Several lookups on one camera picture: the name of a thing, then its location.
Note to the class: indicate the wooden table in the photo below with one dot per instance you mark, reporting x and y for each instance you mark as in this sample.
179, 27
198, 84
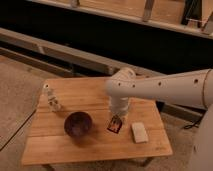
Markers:
47, 143

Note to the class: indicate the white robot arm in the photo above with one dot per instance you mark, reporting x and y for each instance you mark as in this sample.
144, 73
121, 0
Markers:
193, 89

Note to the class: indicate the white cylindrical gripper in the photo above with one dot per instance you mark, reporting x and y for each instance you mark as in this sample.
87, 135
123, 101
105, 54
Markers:
118, 106

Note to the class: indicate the white sponge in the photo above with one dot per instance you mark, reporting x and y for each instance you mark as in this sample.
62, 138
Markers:
139, 132

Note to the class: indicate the purple bowl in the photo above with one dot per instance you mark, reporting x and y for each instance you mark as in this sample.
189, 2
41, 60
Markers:
77, 124

